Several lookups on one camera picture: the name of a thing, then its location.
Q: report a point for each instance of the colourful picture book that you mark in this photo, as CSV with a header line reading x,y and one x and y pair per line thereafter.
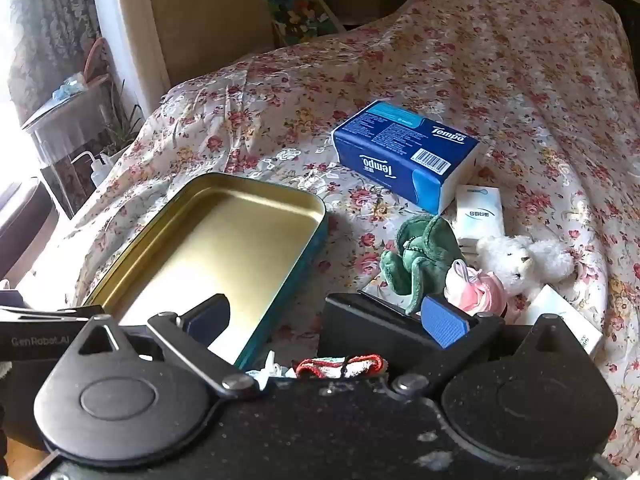
x,y
295,15

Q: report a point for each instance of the red white knitted cloth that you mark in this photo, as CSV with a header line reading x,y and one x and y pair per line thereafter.
x,y
350,367

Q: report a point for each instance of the green potted plant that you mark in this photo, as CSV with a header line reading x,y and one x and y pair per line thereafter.
x,y
120,130

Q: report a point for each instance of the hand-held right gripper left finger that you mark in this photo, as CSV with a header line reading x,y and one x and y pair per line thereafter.
x,y
210,319

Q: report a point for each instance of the dark brown stool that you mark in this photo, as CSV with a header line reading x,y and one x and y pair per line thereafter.
x,y
25,230

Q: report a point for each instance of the blue tissue box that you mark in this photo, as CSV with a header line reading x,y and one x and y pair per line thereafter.
x,y
400,145

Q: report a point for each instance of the transparent plastic container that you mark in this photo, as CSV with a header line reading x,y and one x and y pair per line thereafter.
x,y
65,130

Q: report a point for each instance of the black box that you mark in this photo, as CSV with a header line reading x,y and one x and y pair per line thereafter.
x,y
365,330

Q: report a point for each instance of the beige wooden cabinet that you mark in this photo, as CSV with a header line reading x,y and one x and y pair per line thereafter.
x,y
200,20

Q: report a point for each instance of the green velvet scrunchie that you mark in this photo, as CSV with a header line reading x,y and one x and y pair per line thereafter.
x,y
425,245

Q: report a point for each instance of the white tissue packet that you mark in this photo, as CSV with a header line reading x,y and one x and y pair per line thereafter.
x,y
477,215
570,317

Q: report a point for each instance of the gold metal tray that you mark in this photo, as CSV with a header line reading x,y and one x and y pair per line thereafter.
x,y
225,240

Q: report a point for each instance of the clear plastic hair accessory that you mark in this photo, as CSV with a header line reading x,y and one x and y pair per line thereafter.
x,y
272,367

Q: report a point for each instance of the floral bedspread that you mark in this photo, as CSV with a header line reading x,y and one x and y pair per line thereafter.
x,y
500,85

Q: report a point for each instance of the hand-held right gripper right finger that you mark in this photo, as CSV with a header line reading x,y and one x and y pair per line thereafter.
x,y
445,322

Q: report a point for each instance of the white squeeze bottle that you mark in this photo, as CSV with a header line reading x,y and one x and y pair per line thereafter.
x,y
100,170

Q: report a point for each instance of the white teddy bear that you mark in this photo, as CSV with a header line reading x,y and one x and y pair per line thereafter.
x,y
515,260

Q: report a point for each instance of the grey patterned curtain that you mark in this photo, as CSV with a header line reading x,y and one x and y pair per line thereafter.
x,y
45,20

